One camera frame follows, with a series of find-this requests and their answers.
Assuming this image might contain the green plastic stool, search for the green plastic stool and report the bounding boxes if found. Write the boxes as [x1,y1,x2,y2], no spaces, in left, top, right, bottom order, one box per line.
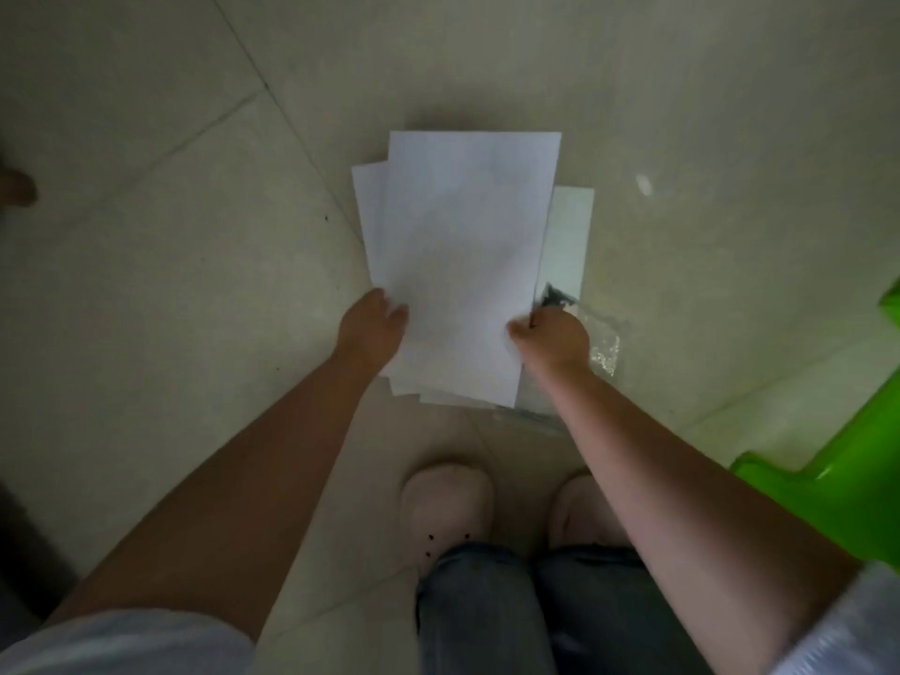
[731,280,900,571]

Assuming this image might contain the person's right hand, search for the person's right hand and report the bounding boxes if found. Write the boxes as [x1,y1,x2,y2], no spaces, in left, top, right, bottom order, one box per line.
[506,305,593,381]

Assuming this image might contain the person's right pale shoe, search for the person's right pale shoe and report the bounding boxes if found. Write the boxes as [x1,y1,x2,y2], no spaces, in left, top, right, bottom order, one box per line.
[546,471,635,549]

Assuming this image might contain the person's left pale shoe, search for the person's left pale shoe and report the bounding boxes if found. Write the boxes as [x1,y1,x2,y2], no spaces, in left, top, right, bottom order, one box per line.
[399,463,497,557]

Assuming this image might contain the person's pale shoe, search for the person's pale shoe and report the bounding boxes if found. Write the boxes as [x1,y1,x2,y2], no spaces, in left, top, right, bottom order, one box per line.
[399,463,497,557]
[546,471,635,549]

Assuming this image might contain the person's right forearm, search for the person's right forearm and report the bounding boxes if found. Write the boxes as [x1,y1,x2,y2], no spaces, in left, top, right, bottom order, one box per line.
[541,365,860,675]

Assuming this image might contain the person's white shirt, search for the person's white shirt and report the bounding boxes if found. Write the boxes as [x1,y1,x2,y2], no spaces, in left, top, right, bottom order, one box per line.
[0,562,900,675]

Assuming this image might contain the clear plastic screw bag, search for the clear plastic screw bag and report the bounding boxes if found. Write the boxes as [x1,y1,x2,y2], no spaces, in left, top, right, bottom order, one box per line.
[541,283,623,381]

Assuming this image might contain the person's left forearm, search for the person's left forearm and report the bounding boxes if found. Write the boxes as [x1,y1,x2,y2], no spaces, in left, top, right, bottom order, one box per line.
[49,358,388,641]

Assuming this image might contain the person's left hand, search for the person's left hand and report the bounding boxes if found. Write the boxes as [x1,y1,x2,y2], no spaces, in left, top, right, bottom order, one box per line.
[335,288,410,377]

